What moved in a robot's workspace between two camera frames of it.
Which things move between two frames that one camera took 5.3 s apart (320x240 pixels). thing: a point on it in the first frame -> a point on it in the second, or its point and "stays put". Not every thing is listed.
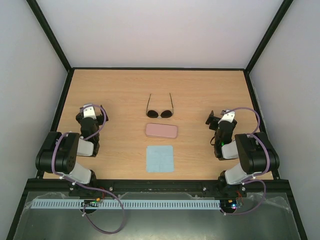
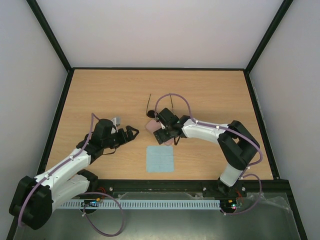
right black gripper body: [212, 121] -> [160, 136]
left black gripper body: [101, 119] -> [109, 142]
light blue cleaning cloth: [160, 159] stays put
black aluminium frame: [257, 185] stays put
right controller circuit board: [228, 206] stays put
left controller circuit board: [91, 203] stays put
